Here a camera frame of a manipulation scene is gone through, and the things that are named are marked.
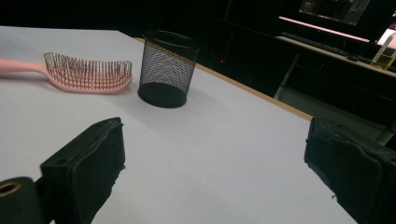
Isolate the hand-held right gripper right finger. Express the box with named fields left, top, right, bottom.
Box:
left=304, top=117, right=396, bottom=224

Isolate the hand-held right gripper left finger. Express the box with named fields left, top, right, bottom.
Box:
left=39, top=117, right=126, bottom=224

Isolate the black mesh pen holder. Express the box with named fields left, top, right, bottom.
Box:
left=137, top=30, right=201, bottom=109

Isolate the black keyboard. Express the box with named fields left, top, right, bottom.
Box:
left=281, top=32, right=373, bottom=62

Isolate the computer monitor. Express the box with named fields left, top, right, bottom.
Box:
left=278, top=0, right=396, bottom=44

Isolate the white metal frame desk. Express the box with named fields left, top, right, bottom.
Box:
left=274, top=35, right=396, bottom=146

